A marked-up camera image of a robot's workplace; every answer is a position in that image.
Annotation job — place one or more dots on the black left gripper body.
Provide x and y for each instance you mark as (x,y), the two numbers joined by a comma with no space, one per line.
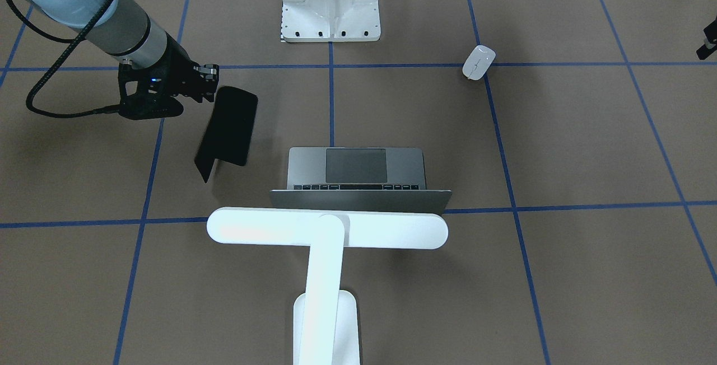
(707,46)

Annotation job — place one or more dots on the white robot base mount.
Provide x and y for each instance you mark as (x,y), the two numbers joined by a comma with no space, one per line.
(330,21)

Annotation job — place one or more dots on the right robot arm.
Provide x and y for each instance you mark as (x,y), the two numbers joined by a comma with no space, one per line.
(120,28)

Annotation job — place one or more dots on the white desk lamp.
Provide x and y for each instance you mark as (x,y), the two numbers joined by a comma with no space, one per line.
(326,327)

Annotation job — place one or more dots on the black mouse pad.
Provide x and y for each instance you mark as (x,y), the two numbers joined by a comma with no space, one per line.
(229,131)

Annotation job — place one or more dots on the grey laptop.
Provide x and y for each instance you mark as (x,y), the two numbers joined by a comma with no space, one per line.
(371,179)

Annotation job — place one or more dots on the white computer mouse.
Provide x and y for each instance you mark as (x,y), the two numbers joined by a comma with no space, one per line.
(478,62)

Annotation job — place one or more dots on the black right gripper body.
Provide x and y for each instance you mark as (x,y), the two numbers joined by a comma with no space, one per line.
(178,71)

